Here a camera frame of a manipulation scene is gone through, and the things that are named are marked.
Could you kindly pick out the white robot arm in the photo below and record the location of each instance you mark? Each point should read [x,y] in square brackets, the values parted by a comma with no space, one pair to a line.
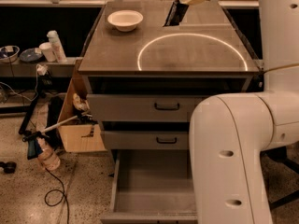
[228,132]

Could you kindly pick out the grey drawer cabinet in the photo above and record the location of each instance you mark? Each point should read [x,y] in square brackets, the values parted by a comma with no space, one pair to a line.
[201,57]

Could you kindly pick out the grey top drawer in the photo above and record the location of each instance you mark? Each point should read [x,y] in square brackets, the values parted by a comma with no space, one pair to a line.
[142,108]

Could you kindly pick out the grey middle drawer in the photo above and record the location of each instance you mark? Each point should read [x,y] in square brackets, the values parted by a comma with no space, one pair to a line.
[145,140]

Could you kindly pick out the grey open bottom drawer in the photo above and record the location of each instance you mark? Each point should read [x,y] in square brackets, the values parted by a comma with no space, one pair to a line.
[152,187]

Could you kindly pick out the white paper bowl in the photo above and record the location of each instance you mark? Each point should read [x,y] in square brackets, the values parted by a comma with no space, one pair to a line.
[125,20]

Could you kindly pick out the white cylindrical canister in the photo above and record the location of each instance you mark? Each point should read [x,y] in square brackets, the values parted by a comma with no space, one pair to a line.
[56,46]

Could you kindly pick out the white paper cup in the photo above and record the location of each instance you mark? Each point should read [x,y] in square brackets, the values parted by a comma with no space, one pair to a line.
[47,51]

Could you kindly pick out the white rod tool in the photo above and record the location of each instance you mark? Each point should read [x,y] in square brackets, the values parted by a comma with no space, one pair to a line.
[60,123]

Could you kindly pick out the blue plate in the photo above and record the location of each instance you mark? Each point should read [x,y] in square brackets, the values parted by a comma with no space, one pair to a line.
[33,55]

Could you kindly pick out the cardboard box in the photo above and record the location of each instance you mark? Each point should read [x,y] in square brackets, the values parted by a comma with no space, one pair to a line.
[81,134]

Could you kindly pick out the black bar leaning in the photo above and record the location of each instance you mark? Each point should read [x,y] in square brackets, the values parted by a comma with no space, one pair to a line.
[28,115]

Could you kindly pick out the bowl on left shelf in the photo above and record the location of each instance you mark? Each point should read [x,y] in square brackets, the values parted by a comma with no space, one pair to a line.
[9,54]

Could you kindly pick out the spray bottle with blue trigger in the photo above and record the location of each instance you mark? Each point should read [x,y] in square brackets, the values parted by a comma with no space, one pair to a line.
[39,148]

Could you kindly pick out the black caster on floor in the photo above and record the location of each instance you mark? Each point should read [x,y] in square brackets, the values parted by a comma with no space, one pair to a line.
[9,167]

